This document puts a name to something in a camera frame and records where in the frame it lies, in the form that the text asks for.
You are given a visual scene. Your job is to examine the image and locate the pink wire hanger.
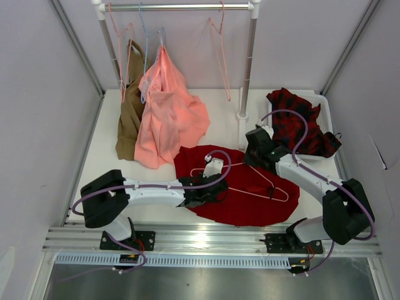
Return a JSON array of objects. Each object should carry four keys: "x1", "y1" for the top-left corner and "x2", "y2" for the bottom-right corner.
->
[
  {"x1": 108, "y1": 2, "x2": 134, "y2": 103},
  {"x1": 189, "y1": 161, "x2": 289, "y2": 203},
  {"x1": 208, "y1": 1, "x2": 231, "y2": 101}
]

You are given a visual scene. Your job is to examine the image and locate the red skirt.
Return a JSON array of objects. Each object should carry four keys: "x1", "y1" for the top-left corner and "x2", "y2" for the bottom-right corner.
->
[{"x1": 174, "y1": 145, "x2": 300, "y2": 227}]

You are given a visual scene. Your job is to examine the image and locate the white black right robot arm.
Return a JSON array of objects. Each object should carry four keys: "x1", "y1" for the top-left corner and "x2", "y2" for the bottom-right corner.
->
[{"x1": 244, "y1": 126, "x2": 375, "y2": 253}]

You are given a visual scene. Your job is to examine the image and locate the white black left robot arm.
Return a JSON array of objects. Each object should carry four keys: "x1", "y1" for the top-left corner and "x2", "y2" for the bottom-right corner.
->
[{"x1": 72, "y1": 169, "x2": 228, "y2": 250}]

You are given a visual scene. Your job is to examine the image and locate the red black plaid garment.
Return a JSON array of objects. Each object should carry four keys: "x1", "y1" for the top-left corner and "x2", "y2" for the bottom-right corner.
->
[{"x1": 266, "y1": 88, "x2": 342, "y2": 158}]

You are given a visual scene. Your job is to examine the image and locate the white plastic basket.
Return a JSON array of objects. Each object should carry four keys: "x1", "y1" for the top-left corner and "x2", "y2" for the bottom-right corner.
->
[{"x1": 267, "y1": 90, "x2": 335, "y2": 160}]

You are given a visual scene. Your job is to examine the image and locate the salmon pink garment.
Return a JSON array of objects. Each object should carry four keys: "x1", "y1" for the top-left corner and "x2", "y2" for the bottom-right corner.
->
[{"x1": 134, "y1": 46, "x2": 211, "y2": 169}]

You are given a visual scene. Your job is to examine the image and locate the brown garment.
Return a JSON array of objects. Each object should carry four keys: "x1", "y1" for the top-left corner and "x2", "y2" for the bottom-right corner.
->
[{"x1": 115, "y1": 40, "x2": 144, "y2": 161}]

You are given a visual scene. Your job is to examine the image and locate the silver clothes rack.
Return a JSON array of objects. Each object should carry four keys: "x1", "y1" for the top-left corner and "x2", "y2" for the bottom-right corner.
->
[{"x1": 91, "y1": 1, "x2": 261, "y2": 149}]

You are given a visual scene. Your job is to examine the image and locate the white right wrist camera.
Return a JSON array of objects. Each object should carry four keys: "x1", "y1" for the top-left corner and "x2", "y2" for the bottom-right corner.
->
[{"x1": 256, "y1": 120, "x2": 274, "y2": 139}]

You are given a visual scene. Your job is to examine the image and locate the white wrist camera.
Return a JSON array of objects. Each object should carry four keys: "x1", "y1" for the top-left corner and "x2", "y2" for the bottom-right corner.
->
[
  {"x1": 202, "y1": 155, "x2": 224, "y2": 178},
  {"x1": 256, "y1": 120, "x2": 274, "y2": 139}
]

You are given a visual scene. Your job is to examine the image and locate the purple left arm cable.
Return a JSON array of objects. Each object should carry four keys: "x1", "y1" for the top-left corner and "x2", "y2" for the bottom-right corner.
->
[{"x1": 59, "y1": 149, "x2": 233, "y2": 282}]

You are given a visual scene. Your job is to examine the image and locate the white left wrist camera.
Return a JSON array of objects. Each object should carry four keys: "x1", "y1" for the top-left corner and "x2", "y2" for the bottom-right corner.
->
[{"x1": 202, "y1": 155, "x2": 224, "y2": 178}]

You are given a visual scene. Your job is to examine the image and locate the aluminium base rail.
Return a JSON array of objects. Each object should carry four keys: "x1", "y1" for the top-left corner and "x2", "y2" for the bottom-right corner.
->
[{"x1": 42, "y1": 220, "x2": 382, "y2": 259}]

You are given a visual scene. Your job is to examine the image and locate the white slotted cable duct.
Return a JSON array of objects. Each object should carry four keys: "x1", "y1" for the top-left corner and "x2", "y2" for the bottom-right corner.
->
[{"x1": 55, "y1": 252, "x2": 306, "y2": 269}]

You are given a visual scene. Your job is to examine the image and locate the blue wire hanger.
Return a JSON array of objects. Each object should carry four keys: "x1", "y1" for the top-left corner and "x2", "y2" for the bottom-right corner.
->
[
  {"x1": 138, "y1": 2, "x2": 151, "y2": 104},
  {"x1": 141, "y1": 27, "x2": 165, "y2": 104}
]

